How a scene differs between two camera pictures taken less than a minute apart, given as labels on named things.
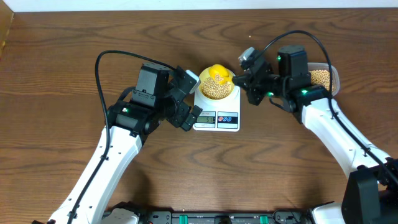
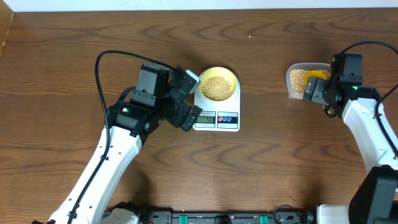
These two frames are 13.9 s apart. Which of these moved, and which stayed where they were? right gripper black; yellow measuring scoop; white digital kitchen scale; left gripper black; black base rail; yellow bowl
Moved: right gripper black; yellow measuring scoop
Stayed: left gripper black; yellow bowl; black base rail; white digital kitchen scale
